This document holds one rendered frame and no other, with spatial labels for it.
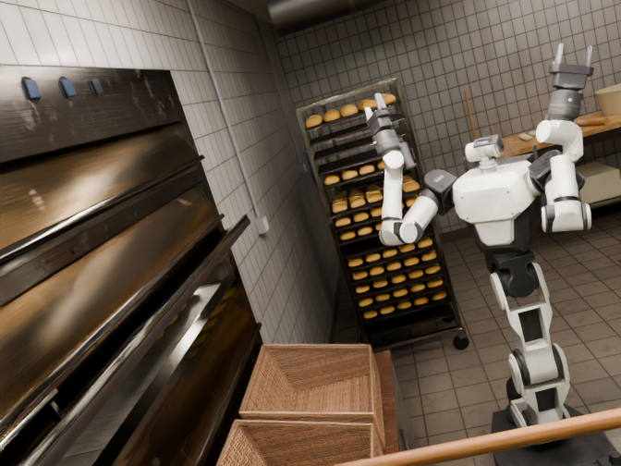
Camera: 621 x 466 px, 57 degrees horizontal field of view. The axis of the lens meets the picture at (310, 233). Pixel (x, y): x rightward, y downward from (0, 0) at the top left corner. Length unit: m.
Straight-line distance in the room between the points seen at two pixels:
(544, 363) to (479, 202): 0.67
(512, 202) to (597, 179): 3.55
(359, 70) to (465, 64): 1.01
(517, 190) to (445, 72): 3.90
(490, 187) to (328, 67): 3.95
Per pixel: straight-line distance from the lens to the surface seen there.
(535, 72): 6.05
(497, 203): 2.08
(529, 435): 1.08
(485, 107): 5.95
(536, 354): 2.33
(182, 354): 1.91
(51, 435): 1.07
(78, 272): 1.52
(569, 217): 1.83
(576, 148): 1.90
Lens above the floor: 1.84
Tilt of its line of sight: 13 degrees down
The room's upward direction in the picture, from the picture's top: 17 degrees counter-clockwise
